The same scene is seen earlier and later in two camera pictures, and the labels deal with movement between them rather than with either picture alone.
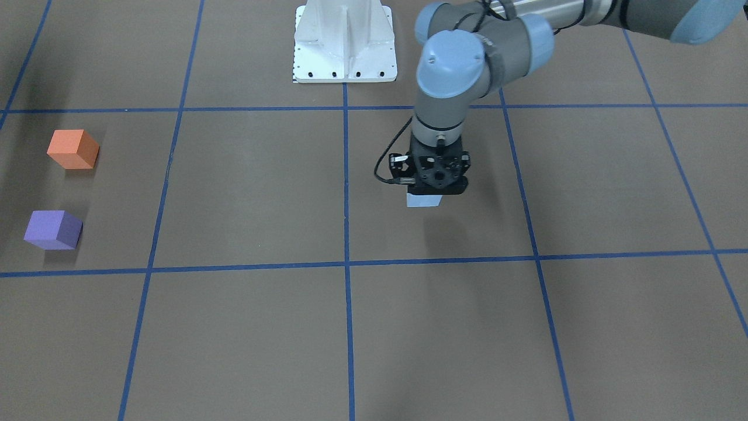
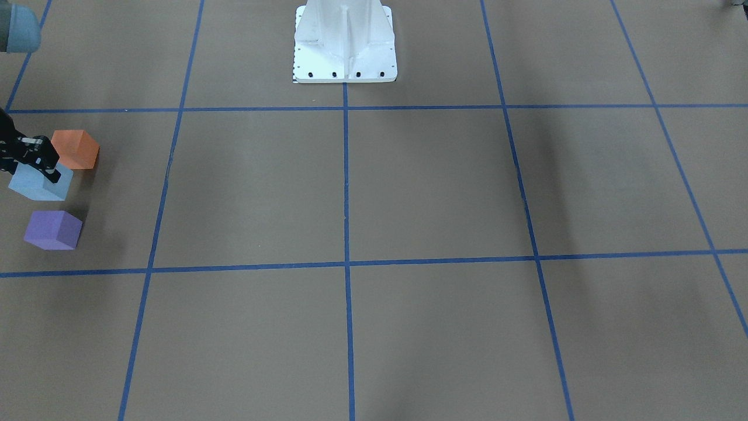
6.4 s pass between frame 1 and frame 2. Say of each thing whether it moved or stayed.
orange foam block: stayed
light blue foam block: moved
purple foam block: stayed
